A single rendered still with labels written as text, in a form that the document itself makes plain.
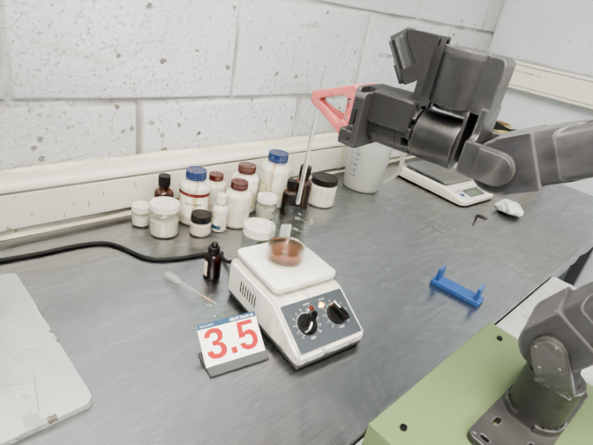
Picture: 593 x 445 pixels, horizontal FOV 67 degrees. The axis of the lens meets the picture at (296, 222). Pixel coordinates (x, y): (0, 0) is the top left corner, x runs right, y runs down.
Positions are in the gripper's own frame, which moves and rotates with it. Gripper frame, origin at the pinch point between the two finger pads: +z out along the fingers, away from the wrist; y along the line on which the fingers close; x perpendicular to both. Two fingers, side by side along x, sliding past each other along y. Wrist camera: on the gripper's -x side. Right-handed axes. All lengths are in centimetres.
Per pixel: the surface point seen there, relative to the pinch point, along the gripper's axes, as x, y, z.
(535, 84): 3, -138, -4
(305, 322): 29.3, 5.9, -9.0
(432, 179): 32, -81, 4
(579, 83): -1, -136, -18
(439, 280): 33.4, -30.0, -17.6
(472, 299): 33, -29, -25
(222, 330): 31.6, 14.0, -0.8
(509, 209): 32, -82, -19
